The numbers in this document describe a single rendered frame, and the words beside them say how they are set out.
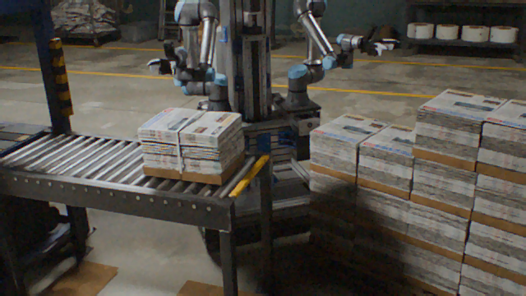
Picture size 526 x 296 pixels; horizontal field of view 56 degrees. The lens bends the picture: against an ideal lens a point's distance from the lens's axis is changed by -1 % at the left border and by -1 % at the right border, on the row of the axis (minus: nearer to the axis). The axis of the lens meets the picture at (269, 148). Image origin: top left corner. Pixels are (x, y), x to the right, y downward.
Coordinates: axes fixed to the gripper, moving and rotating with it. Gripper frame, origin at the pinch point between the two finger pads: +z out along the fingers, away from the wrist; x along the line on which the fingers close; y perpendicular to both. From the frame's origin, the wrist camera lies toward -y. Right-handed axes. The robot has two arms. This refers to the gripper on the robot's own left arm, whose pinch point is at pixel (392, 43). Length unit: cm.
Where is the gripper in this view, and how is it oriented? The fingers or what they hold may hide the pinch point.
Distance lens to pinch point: 280.0
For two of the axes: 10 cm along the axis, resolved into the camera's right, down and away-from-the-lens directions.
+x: -7.1, 4.1, -5.8
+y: 1.2, 8.8, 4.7
